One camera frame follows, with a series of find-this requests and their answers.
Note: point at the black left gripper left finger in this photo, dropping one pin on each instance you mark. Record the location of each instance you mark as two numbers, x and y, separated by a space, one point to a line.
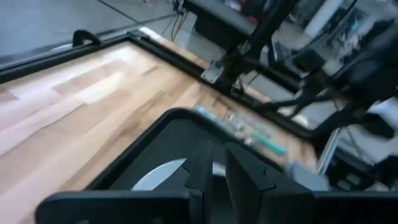
199 174

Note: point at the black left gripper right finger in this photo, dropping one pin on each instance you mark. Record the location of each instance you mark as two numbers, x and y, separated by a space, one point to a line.
248 186

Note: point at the white round plate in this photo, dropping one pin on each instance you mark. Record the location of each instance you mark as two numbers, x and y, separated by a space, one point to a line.
158 177

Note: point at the green toothbrush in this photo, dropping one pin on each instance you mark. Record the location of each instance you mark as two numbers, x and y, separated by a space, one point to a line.
267 142

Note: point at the grey napkin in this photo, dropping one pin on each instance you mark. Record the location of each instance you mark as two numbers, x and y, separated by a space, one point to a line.
308 179

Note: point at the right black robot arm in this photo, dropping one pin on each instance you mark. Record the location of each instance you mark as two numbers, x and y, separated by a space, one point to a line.
367 77

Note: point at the black plastic tray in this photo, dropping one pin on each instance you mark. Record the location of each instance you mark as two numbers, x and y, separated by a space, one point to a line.
174 140

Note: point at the black box white labels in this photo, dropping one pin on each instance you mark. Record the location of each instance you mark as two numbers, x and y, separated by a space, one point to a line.
348 182

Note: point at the dark grey desk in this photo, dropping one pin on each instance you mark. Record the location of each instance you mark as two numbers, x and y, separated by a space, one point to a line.
217 18

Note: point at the silver aluminium post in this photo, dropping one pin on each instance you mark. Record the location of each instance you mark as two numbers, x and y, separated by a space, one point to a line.
326 152

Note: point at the silver mounting bracket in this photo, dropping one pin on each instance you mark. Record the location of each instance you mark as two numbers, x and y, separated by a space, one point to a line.
213 71

